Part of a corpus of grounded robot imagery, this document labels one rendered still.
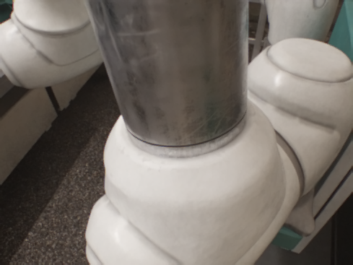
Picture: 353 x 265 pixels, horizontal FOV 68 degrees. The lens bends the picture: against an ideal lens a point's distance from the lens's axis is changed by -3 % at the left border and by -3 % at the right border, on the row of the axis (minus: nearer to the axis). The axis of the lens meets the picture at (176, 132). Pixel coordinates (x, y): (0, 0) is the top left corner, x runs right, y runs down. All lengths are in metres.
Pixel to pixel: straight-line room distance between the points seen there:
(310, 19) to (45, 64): 0.61
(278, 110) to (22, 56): 0.32
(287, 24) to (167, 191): 0.66
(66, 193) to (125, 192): 1.27
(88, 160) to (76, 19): 1.23
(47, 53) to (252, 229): 0.32
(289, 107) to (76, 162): 1.37
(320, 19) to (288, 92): 0.49
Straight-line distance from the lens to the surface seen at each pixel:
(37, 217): 1.46
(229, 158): 0.19
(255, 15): 2.91
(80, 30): 0.39
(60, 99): 1.41
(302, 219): 0.50
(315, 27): 0.79
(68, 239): 1.35
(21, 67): 0.41
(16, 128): 1.22
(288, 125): 0.32
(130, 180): 0.20
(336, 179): 0.63
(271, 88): 0.32
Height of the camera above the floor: 1.16
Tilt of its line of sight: 46 degrees down
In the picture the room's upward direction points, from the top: 2 degrees counter-clockwise
